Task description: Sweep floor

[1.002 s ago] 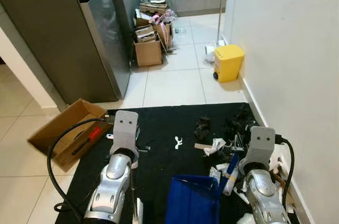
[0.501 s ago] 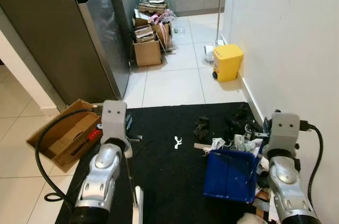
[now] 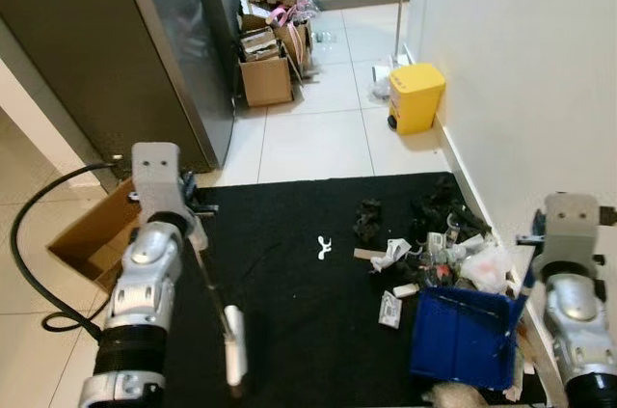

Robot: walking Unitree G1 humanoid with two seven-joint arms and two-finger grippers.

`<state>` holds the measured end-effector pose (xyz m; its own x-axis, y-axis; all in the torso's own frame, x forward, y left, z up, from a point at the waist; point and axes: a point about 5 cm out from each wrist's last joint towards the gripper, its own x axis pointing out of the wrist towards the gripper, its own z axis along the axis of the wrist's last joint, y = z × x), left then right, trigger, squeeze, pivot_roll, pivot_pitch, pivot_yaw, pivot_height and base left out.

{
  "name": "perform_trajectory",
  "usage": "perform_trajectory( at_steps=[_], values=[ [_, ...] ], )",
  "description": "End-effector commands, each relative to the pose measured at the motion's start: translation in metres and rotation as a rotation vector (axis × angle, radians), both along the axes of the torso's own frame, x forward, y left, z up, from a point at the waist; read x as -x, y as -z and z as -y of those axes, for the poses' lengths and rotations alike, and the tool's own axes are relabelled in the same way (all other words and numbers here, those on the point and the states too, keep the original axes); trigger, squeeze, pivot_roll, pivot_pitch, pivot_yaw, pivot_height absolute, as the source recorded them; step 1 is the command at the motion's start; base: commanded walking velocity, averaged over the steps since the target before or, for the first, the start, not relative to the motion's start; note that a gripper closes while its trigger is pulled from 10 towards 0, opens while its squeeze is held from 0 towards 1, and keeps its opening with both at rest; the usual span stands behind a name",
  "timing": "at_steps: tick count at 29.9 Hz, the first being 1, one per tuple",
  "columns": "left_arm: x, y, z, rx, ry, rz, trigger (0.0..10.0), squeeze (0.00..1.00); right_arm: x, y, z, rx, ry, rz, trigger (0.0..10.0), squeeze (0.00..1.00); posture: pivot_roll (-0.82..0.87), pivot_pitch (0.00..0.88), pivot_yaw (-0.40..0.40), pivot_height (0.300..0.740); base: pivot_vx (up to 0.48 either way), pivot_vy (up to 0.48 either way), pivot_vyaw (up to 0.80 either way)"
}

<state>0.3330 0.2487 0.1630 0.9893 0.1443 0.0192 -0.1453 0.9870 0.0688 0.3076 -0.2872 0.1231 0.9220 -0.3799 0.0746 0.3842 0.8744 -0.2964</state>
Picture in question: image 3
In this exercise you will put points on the blue dustpan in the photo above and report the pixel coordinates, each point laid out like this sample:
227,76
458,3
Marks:
463,336

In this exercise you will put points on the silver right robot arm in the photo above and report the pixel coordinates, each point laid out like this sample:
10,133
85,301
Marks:
574,316

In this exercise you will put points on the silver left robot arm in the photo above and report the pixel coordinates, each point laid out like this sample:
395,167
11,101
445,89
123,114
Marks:
145,283

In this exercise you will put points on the large black floor mat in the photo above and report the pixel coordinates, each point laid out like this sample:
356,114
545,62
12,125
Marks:
289,302

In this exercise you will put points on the white pinkish plastic bag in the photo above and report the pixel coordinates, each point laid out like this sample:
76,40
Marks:
487,268

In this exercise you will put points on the large black crumpled trash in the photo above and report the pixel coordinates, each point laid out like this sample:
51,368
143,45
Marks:
443,205

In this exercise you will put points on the cardboard box full of papers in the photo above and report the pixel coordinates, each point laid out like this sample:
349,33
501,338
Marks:
265,85

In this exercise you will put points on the small white plastic scrap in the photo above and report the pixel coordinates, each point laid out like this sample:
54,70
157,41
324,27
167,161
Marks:
324,248

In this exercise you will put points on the small white flat piece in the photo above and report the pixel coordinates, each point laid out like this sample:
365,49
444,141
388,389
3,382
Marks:
406,289

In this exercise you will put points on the white crumpled paper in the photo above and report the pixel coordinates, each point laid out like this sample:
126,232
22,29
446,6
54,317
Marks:
393,256

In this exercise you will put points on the small white printed carton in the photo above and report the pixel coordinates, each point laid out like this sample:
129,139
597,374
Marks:
390,311

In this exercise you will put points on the small black crumpled trash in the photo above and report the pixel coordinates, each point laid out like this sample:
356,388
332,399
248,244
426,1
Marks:
367,223

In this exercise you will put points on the short wooden stick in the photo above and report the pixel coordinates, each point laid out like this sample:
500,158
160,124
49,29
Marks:
366,254

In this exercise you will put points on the yellow plastic bin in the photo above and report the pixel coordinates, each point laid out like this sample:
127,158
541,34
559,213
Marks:
416,99

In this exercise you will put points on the dark grey fridge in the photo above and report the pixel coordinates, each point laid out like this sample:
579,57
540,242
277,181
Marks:
96,41

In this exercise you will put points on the pink bag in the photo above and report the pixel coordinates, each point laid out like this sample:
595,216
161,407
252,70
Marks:
285,16

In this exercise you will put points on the thin metal mop pole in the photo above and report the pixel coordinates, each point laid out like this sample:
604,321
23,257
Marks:
400,3

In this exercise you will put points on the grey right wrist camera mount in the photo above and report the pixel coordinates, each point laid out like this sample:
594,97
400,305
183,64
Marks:
569,225

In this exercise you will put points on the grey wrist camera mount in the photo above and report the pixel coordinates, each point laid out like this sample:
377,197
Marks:
569,225
157,176

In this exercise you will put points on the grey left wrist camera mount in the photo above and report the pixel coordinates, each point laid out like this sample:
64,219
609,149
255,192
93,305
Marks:
157,176

